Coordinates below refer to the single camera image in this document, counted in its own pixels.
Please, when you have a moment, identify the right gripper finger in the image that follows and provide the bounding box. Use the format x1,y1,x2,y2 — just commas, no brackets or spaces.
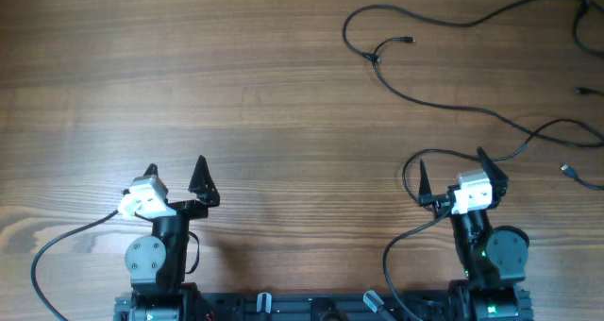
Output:
418,160,435,206
477,147,509,208

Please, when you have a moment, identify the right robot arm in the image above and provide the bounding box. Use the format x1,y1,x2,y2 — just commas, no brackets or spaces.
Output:
418,148,534,321

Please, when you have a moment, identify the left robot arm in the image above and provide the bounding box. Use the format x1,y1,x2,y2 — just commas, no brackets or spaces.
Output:
113,156,220,321

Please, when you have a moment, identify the left camera black cable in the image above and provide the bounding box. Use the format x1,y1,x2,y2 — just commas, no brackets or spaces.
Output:
30,210,120,321

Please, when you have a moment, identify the black base frame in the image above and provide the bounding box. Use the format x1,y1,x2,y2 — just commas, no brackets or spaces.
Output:
113,289,534,321

